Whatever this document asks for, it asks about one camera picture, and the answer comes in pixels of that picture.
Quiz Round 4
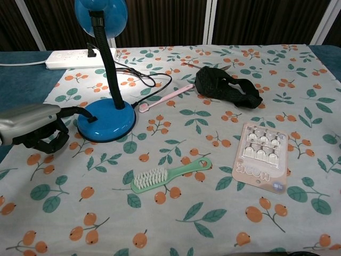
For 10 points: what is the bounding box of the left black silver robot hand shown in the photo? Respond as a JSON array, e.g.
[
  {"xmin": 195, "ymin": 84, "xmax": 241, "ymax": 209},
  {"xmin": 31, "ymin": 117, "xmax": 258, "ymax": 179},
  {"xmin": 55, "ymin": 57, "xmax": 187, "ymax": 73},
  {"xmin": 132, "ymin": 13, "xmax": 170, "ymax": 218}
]
[{"xmin": 0, "ymin": 103, "xmax": 98, "ymax": 154}]

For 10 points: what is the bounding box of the blue gooseneck desk lamp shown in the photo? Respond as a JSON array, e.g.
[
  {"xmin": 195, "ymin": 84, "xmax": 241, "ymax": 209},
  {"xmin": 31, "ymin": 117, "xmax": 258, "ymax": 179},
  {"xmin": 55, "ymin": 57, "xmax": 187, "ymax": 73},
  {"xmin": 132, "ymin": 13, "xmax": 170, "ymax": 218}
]
[{"xmin": 74, "ymin": 0, "xmax": 137, "ymax": 143}]

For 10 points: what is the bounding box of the white power strip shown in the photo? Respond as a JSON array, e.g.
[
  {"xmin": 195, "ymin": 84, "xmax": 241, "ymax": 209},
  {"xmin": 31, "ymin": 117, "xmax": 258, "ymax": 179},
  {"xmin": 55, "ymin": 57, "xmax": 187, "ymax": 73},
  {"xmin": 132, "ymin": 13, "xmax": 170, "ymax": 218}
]
[{"xmin": 45, "ymin": 47, "xmax": 118, "ymax": 71}]

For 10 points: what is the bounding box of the pink toothbrush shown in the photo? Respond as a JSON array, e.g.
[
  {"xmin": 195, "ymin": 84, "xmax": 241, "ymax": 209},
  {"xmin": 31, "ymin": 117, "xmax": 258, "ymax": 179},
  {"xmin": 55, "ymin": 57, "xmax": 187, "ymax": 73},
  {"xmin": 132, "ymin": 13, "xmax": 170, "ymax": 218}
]
[{"xmin": 139, "ymin": 83, "xmax": 196, "ymax": 113}]

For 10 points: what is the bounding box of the green scrubbing brush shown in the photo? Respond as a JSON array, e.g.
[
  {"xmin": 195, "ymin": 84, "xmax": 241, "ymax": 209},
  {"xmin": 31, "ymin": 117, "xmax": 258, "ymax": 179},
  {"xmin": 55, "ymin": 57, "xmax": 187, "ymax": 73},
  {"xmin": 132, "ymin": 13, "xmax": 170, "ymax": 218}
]
[{"xmin": 130, "ymin": 157, "xmax": 213, "ymax": 194}]

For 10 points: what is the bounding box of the dark ribbed partition screen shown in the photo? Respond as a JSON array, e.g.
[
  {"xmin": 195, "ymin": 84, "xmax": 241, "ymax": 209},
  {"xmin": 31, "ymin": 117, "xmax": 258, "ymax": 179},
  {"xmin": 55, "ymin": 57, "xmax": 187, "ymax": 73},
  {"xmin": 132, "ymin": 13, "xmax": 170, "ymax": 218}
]
[{"xmin": 0, "ymin": 0, "xmax": 341, "ymax": 52}]

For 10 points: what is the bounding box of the floral fruit-print tablecloth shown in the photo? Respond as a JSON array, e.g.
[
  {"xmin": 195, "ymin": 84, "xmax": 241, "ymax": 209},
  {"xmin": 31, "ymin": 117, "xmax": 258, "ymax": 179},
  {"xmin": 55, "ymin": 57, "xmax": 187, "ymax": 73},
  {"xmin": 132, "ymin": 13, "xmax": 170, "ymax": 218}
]
[{"xmin": 0, "ymin": 44, "xmax": 341, "ymax": 256}]

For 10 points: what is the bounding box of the pink adhesive hook package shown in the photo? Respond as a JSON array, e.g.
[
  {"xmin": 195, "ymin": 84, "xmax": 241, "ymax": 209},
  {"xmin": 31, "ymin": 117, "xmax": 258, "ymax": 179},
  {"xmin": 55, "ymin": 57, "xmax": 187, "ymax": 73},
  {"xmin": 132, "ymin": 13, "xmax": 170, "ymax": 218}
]
[{"xmin": 231, "ymin": 122, "xmax": 290, "ymax": 195}]

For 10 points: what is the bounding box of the white power strip cable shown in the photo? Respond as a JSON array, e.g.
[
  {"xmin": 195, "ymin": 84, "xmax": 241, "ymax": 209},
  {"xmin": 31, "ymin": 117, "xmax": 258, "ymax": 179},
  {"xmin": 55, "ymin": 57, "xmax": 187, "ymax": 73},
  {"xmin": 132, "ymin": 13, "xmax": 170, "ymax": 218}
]
[{"xmin": 0, "ymin": 59, "xmax": 47, "ymax": 67}]

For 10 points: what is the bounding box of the black cable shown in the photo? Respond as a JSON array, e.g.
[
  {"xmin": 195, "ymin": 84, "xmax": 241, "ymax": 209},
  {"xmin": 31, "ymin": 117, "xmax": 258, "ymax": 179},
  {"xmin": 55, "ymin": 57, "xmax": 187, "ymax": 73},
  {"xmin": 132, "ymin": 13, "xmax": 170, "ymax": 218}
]
[{"xmin": 112, "ymin": 59, "xmax": 173, "ymax": 107}]

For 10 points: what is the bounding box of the black fabric strap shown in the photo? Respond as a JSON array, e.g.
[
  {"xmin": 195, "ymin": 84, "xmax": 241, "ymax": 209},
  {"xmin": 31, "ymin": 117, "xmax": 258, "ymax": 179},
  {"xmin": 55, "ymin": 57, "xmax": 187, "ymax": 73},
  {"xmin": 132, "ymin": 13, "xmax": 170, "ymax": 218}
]
[{"xmin": 194, "ymin": 66, "xmax": 264, "ymax": 110}]

